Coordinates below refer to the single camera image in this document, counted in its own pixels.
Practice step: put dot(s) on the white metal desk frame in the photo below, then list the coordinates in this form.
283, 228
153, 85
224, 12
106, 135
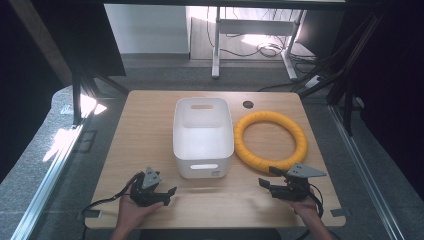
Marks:
216, 50

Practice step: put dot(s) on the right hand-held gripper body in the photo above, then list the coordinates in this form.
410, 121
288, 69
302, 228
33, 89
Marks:
293, 190

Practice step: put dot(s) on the large black panel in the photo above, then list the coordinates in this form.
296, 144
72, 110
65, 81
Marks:
90, 36

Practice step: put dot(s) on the black tripod stand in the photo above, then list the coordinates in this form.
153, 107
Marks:
348, 100

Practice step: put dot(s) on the person's right hand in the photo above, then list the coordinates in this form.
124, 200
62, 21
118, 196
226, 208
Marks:
308, 207

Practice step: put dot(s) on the black metal stand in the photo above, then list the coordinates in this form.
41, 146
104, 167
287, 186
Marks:
76, 100

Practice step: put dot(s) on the white power strip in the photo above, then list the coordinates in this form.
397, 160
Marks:
313, 81

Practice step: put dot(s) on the person's left hand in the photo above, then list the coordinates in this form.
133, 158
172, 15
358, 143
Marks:
131, 215

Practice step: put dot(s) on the dark floor socket cover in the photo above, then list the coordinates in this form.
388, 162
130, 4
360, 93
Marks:
87, 141

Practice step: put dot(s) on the aluminium rail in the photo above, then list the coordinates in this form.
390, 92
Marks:
366, 173
50, 173

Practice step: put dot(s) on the wooden beam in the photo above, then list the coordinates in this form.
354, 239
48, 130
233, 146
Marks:
40, 36

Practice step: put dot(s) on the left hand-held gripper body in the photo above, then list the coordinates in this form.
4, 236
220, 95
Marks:
146, 193

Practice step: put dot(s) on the grey tape piece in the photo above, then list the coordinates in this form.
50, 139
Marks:
338, 212

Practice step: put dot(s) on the white plastic storage bin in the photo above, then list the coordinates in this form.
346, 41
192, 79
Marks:
202, 140

